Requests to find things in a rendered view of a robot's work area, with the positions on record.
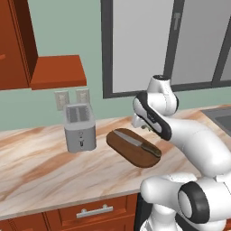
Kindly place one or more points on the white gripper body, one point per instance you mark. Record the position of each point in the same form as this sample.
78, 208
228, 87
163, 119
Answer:
136, 121

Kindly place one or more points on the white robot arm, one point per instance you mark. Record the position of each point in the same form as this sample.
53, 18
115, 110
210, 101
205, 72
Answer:
192, 141

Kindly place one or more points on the brown wooden cutting board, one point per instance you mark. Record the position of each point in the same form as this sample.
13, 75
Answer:
132, 152

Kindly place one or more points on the red-brown drawer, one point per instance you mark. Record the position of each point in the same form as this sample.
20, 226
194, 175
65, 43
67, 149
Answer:
102, 226
120, 204

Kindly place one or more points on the red-brown lower drawer front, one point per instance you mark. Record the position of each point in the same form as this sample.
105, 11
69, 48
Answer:
102, 226

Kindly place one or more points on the silver toaster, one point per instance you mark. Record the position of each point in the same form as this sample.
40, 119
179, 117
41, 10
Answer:
80, 132

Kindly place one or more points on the grey sink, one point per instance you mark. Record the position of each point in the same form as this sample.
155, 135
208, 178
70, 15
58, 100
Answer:
221, 118

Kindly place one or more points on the grey framed window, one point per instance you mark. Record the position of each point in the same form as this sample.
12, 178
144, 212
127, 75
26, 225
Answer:
141, 45

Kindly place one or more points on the black dishwasher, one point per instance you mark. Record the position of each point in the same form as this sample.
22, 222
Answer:
140, 210

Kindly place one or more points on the red-brown shelf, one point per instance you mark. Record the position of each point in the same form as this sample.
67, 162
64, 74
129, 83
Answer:
57, 70

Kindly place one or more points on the red-brown base cupboard front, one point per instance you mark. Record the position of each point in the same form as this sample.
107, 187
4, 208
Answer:
24, 223

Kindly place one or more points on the beige wall outlet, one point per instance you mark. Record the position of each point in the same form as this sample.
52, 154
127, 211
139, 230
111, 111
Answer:
82, 95
62, 99

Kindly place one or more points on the red-brown wall cupboard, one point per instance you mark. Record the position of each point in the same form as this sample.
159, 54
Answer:
13, 45

